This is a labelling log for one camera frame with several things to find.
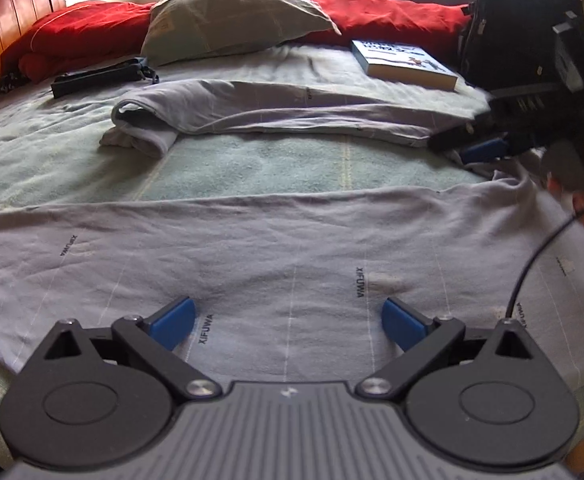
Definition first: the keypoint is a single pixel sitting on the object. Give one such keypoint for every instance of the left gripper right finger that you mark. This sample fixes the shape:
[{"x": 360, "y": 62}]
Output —
[{"x": 427, "y": 345}]

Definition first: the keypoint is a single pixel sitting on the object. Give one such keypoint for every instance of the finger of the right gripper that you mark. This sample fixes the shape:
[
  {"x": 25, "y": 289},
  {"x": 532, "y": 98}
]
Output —
[
  {"x": 469, "y": 133},
  {"x": 487, "y": 151}
]

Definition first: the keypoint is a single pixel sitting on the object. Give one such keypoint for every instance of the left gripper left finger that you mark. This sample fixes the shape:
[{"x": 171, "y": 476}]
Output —
[{"x": 149, "y": 344}]

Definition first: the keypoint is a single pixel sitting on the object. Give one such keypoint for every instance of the grey sweatpants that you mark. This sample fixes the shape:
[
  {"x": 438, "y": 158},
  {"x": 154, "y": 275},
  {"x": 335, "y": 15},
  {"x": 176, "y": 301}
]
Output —
[{"x": 286, "y": 286}]

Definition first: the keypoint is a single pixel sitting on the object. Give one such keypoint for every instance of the white blue paperback book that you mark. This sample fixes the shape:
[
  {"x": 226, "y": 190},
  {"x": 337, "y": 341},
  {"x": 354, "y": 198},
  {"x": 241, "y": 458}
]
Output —
[{"x": 403, "y": 63}]

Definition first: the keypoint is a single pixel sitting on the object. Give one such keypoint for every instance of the black backpack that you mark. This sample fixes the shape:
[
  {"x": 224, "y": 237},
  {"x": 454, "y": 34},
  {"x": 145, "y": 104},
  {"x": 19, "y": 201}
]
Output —
[{"x": 510, "y": 43}]

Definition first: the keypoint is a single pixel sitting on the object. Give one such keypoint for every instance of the black folded umbrella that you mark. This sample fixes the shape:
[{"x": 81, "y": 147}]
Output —
[{"x": 130, "y": 70}]

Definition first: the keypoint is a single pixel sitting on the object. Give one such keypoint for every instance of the grey-green plaid pillow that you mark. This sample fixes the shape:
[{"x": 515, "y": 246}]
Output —
[{"x": 182, "y": 30}]

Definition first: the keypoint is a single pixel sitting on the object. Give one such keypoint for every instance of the red duvet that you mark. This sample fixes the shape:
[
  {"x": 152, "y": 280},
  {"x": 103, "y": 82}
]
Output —
[{"x": 91, "y": 32}]

